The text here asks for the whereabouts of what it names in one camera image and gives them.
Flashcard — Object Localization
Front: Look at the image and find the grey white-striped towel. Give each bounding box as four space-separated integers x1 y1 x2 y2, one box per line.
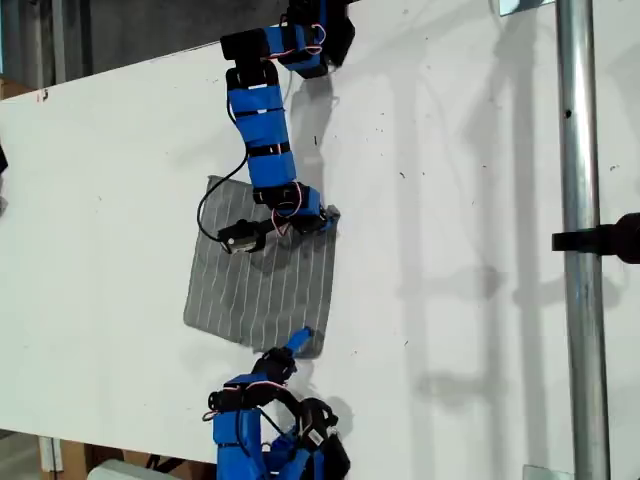
183 174 342 360

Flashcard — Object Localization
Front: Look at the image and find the white plastic object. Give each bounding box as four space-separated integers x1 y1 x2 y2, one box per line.
88 459 166 480

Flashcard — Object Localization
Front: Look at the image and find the brown cardboard box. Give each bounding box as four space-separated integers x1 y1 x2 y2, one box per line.
59 439 219 480

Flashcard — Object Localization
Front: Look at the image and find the steel post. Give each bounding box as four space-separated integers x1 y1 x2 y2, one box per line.
554 0 612 480

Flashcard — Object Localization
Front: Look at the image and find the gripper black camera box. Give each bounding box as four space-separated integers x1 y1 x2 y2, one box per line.
217 218 266 255
298 398 351 476

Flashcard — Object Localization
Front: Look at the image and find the black camera cable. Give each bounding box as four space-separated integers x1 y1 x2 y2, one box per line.
259 387 304 436
196 152 251 242

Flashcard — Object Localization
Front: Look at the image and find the white table bracket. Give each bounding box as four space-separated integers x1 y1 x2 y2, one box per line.
38 435 64 474

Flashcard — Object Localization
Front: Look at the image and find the black clamp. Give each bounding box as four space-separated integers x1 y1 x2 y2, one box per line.
551 212 640 266

